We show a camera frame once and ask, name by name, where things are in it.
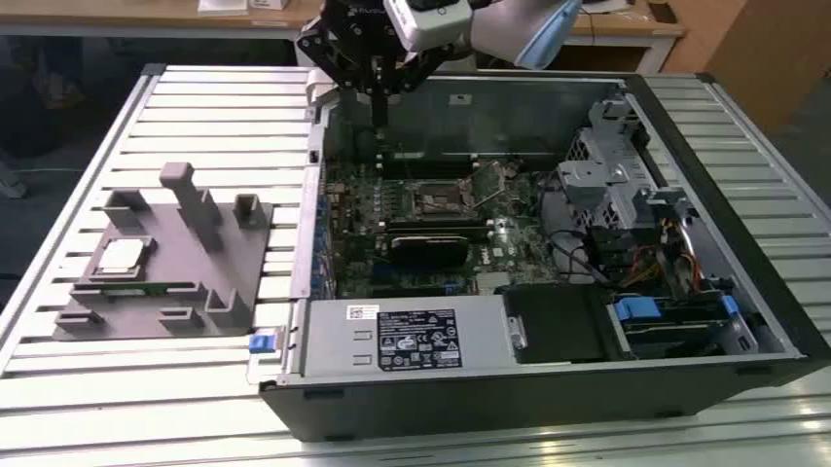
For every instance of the blue case latch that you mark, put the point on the blue case latch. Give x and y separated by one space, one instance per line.
262 343

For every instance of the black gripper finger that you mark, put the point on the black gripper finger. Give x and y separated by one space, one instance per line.
415 68
325 58

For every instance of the RAM slot white clips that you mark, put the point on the RAM slot white clips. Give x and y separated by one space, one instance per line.
422 161
422 169
435 224

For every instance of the silver metal drive cage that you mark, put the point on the silver metal drive cage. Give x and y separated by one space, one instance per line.
598 180

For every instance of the CPU socket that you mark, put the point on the CPU socket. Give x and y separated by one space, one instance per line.
442 199

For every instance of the silver finned heatsink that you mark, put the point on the silver finned heatsink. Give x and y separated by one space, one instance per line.
494 282

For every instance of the silver CPU green board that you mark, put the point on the silver CPU green board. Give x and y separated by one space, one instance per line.
122 254

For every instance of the grey parts rack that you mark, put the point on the grey parts rack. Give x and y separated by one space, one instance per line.
175 272

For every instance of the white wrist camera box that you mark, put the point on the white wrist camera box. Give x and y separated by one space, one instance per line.
429 26

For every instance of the black open PC case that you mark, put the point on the black open PC case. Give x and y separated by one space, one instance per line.
519 404

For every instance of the blue plastic release tab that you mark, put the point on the blue plastic release tab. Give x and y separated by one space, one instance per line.
730 305

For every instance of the wooden desk white legs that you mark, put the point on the wooden desk white legs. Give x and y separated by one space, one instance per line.
130 19

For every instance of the green motherboard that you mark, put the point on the green motherboard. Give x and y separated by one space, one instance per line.
415 279

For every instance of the white flat box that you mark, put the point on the white flat box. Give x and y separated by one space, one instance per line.
221 6

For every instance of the RAM slot black clips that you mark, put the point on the RAM slot black clips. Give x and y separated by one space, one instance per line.
422 165
422 174
435 220

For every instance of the wooden cabinet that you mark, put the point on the wooden cabinet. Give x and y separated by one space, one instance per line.
779 58

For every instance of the white box black print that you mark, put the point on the white box black print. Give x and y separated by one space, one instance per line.
270 4

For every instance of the silver power supply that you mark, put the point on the silver power supply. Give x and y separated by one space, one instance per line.
338 335

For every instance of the green RAM stick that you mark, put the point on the green RAM stick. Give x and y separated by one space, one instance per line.
150 289

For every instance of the grey chair foot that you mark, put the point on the grey chair foot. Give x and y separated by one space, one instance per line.
12 180

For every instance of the hard disk in blue carrier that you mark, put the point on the hard disk in blue carrier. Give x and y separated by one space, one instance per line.
635 309

